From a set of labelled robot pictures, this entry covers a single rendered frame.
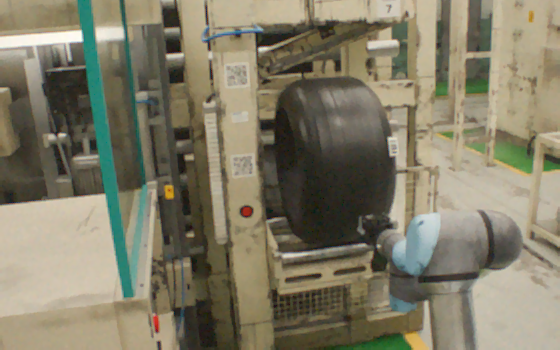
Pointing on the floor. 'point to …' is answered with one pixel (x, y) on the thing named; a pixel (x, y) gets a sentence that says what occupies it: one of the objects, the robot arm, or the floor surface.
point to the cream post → (253, 304)
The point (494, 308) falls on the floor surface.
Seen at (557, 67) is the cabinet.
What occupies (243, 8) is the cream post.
